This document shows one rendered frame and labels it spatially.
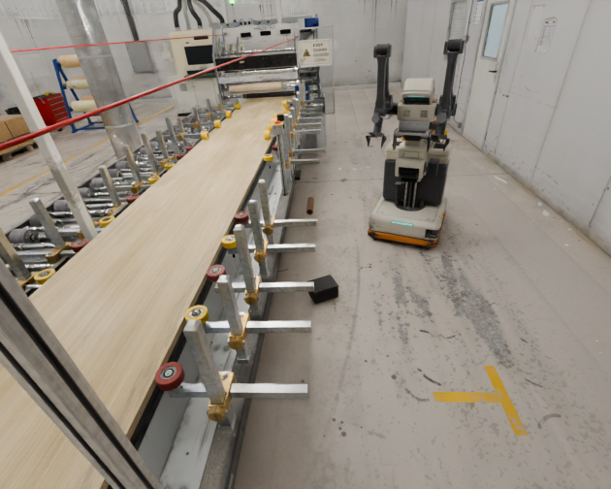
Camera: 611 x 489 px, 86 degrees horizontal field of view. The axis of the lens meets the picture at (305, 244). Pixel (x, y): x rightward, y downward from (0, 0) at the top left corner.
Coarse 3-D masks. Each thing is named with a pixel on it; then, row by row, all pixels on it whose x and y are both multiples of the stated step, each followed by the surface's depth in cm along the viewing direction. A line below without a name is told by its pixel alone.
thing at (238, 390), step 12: (180, 384) 104; (192, 384) 103; (240, 384) 102; (252, 384) 102; (264, 384) 102; (276, 384) 101; (288, 384) 101; (300, 384) 101; (180, 396) 103; (192, 396) 103; (204, 396) 102; (240, 396) 101; (252, 396) 101; (264, 396) 100; (276, 396) 100; (288, 396) 100; (300, 396) 99
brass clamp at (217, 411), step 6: (222, 372) 105; (228, 372) 105; (222, 378) 103; (228, 378) 103; (234, 378) 105; (228, 384) 101; (228, 390) 100; (228, 396) 99; (228, 402) 99; (210, 408) 96; (216, 408) 95; (222, 408) 96; (228, 408) 99; (210, 414) 95; (216, 414) 95; (222, 414) 95; (216, 420) 96; (222, 420) 96
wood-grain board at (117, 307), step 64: (256, 128) 345; (192, 192) 214; (128, 256) 155; (192, 256) 152; (64, 320) 122; (128, 320) 120; (0, 384) 100; (128, 384) 97; (0, 448) 84; (64, 448) 83
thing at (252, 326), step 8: (208, 328) 122; (216, 328) 122; (224, 328) 121; (248, 328) 121; (256, 328) 121; (264, 328) 120; (272, 328) 120; (280, 328) 120; (288, 328) 120; (296, 328) 119; (304, 328) 119
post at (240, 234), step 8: (240, 224) 124; (240, 232) 123; (240, 240) 125; (240, 248) 127; (248, 248) 131; (240, 256) 129; (248, 256) 130; (248, 264) 131; (248, 272) 133; (248, 280) 135; (248, 288) 138; (256, 304) 142
